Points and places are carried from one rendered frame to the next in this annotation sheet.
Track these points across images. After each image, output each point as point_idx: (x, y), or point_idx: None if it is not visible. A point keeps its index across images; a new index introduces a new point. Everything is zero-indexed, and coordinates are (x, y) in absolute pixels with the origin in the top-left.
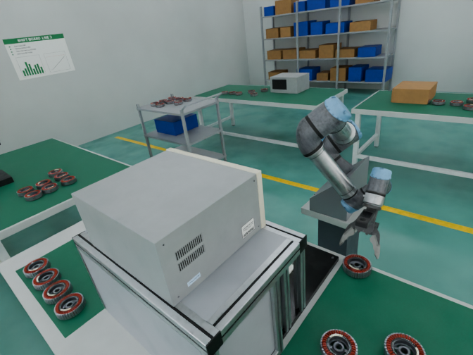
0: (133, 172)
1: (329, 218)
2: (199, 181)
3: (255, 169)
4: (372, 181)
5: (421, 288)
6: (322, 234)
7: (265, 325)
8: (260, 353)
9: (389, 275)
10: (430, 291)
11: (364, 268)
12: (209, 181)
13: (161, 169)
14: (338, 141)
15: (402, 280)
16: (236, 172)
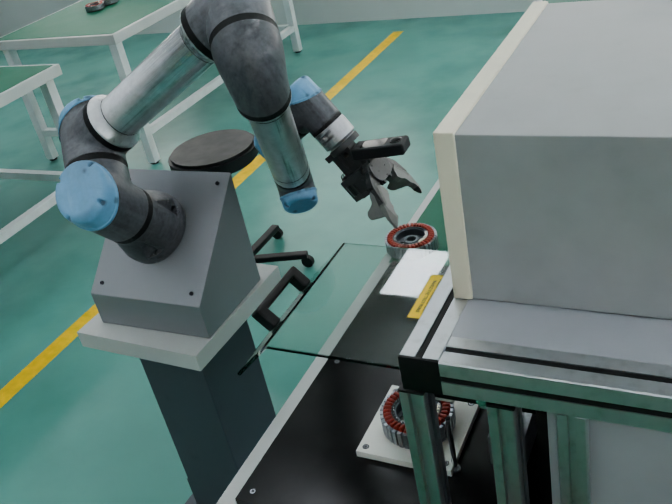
0: (660, 110)
1: (244, 304)
2: (624, 27)
3: (532, 4)
4: (319, 101)
5: (431, 197)
6: (220, 391)
7: None
8: None
9: (413, 221)
10: (434, 191)
11: (420, 227)
12: (615, 20)
13: (601, 83)
14: (131, 142)
15: (421, 210)
16: (553, 16)
